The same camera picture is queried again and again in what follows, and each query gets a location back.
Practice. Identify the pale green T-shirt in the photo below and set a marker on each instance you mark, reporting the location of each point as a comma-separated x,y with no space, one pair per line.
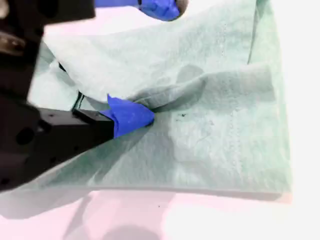
205,130

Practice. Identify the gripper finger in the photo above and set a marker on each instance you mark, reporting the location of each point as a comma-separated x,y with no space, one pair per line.
160,10
82,132
115,3

